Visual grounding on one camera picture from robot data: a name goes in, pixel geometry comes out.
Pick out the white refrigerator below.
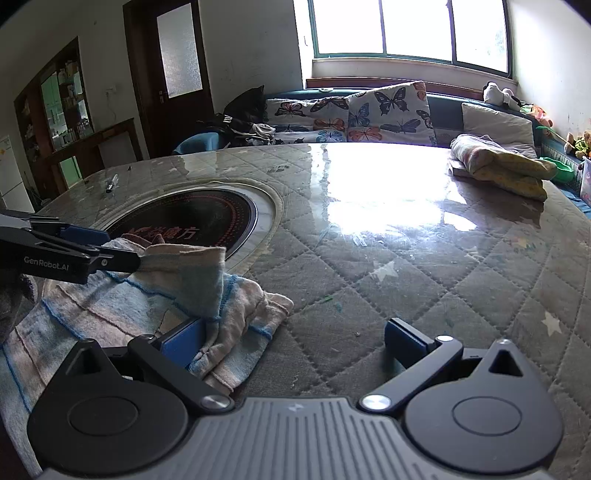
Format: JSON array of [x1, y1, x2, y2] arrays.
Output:
[[0, 134, 25, 214]]

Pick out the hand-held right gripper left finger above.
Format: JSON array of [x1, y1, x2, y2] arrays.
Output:
[[50, 318, 234, 411]]

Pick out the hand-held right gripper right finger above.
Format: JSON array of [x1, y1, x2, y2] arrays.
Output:
[[362, 318, 528, 411]]

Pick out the blue striped towel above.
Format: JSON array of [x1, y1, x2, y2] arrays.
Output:
[[0, 233, 295, 433]]

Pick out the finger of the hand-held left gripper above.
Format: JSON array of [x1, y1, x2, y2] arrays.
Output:
[[0, 210, 112, 250], [0, 227, 141, 285]]

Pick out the green framed window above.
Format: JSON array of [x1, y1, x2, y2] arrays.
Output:
[[307, 0, 514, 77]]

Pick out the tall glass shelf cabinet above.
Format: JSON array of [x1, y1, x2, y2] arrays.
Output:
[[14, 37, 99, 186]]

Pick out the long butterfly print cushion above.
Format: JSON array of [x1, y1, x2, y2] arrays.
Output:
[[265, 95, 352, 144]]

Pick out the brown door with frosted glass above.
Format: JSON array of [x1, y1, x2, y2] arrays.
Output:
[[123, 0, 216, 158]]

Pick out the green plastic basin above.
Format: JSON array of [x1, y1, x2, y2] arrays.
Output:
[[538, 157, 576, 184]]

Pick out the square butterfly print cushion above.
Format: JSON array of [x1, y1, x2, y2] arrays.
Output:
[[345, 80, 437, 148]]

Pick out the plain grey pillow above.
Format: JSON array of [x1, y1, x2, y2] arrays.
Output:
[[461, 102, 539, 158]]

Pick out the brown plush toys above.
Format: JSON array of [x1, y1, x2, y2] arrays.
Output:
[[563, 131, 591, 158]]

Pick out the low wooden cabinet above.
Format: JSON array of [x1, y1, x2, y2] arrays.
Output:
[[46, 117, 144, 195]]

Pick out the folded yellow floral cloth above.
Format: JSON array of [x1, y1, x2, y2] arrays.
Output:
[[450, 134, 559, 202]]

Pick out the round black induction cooktop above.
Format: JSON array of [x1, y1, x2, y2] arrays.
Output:
[[99, 191, 259, 262]]

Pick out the grey quilted star table cover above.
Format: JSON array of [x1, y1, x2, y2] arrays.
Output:
[[0, 142, 591, 480]]

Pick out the panda plush toy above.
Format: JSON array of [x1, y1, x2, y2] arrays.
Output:
[[482, 82, 523, 112]]

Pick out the pile of dark clothes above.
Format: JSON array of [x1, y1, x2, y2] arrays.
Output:
[[198, 113, 278, 147]]

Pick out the black backpack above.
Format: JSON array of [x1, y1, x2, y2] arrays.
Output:
[[224, 85, 268, 126]]

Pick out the blue sofa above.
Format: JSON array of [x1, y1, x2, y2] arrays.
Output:
[[172, 88, 591, 214]]

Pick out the pink plush toy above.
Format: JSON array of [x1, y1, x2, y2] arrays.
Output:
[[526, 104, 555, 128]]

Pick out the clear plastic storage box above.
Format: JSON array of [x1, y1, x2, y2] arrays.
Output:
[[577, 157, 591, 206]]

